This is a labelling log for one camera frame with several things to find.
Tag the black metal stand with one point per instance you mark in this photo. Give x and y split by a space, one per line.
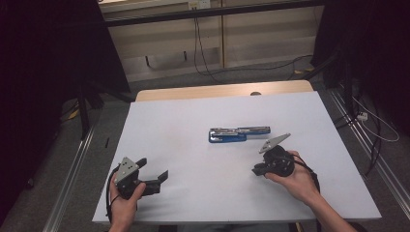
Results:
84 116
348 93

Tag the beige wooden cabinet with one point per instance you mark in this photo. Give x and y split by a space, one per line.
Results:
257 35

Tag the person's right hand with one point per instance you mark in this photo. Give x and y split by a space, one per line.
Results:
299 183

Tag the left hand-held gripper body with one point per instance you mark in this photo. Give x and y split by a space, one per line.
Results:
126 172

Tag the white wall socket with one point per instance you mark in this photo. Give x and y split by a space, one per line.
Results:
199 4

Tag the aluminium floor rail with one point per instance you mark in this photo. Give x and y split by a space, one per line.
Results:
385 169
69 183

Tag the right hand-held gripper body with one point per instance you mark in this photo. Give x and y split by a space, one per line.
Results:
278 161

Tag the person's left hand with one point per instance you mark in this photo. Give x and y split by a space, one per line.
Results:
124 209

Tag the yellow floor tape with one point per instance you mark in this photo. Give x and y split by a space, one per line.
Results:
304 70
74 113

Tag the black curtain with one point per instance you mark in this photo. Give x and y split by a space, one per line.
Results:
48 48
380 48

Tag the small black floor item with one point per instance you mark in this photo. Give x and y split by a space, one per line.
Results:
107 142

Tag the blue stapler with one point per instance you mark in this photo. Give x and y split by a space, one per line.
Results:
228 137

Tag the black metal crossbar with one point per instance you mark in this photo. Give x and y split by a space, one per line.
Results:
209 12

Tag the white power adapter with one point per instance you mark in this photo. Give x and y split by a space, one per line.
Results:
362 116

